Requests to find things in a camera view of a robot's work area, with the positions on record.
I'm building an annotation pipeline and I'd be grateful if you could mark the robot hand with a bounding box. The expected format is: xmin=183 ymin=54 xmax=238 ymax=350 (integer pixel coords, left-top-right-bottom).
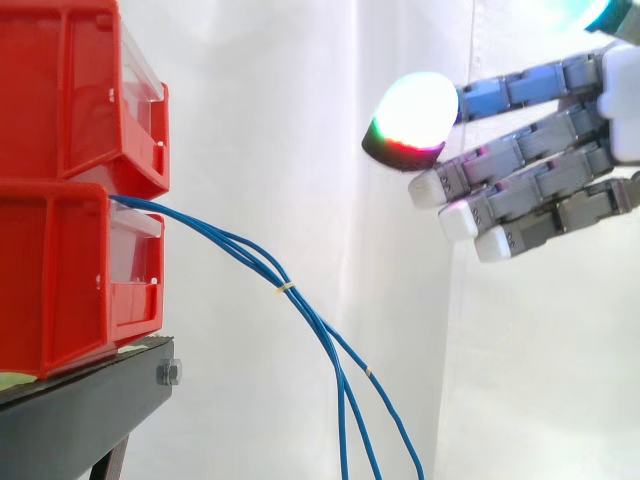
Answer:
xmin=360 ymin=0 xmax=640 ymax=265

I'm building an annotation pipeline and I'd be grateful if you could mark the red bin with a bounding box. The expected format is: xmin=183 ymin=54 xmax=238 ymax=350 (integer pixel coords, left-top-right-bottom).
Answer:
xmin=0 ymin=0 xmax=172 ymax=197
xmin=0 ymin=179 xmax=166 ymax=380

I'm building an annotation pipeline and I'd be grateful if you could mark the black stand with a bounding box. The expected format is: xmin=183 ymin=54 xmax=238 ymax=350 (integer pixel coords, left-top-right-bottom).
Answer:
xmin=0 ymin=333 xmax=184 ymax=480

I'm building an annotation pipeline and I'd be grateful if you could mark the blue cable bundle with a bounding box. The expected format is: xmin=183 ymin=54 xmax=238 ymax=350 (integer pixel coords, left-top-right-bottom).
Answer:
xmin=108 ymin=194 xmax=426 ymax=480

